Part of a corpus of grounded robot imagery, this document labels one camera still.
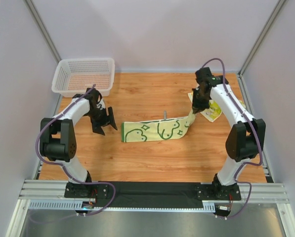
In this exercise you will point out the aluminium left corner post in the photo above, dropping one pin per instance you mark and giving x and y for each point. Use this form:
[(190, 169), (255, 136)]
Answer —
[(42, 29)]

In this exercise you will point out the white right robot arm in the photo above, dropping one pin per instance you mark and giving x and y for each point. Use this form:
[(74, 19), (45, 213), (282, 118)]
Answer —
[(244, 143)]

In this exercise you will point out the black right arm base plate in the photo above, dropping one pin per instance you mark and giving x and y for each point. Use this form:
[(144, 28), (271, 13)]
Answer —
[(226, 193)]

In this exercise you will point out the white perforated plastic basket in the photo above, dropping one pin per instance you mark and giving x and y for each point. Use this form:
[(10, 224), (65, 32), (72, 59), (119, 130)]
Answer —
[(74, 76)]

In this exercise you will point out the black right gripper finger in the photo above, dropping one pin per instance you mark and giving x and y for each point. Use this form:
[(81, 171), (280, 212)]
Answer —
[(196, 106), (204, 105)]

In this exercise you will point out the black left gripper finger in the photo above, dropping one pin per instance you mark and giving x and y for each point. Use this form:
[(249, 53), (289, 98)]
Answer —
[(97, 129), (111, 119)]

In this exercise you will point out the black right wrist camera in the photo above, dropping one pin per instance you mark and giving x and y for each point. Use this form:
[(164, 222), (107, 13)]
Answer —
[(203, 73)]

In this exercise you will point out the aluminium front frame rail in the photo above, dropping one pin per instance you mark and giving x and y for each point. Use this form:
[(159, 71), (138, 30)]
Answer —
[(254, 193)]

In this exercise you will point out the aluminium corner post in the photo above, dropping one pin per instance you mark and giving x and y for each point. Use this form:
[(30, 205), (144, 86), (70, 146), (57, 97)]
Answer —
[(42, 29), (262, 35)]

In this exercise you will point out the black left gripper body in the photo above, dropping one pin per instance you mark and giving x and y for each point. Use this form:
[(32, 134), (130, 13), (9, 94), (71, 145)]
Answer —
[(103, 120)]

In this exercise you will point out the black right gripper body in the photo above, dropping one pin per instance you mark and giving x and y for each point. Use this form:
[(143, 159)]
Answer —
[(199, 105)]

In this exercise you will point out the green and cream patterned towel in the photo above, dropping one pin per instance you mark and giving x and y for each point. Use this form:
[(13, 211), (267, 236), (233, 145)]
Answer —
[(156, 130)]

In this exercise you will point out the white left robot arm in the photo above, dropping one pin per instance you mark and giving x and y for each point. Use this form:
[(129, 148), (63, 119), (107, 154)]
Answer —
[(56, 142)]

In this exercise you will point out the yellow and cream crumpled towel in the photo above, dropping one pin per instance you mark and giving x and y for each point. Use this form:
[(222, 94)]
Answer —
[(211, 114)]

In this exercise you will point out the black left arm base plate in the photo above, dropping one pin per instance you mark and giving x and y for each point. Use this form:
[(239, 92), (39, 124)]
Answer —
[(88, 191)]

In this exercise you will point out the aluminium right corner post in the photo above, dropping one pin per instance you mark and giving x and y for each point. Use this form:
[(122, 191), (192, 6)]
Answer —
[(262, 35)]

